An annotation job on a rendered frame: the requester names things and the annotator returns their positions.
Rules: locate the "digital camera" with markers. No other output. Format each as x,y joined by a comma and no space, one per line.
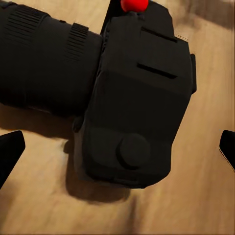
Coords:
128,87

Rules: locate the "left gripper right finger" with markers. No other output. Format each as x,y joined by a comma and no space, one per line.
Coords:
227,146

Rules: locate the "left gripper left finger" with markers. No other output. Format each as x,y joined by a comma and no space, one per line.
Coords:
12,145

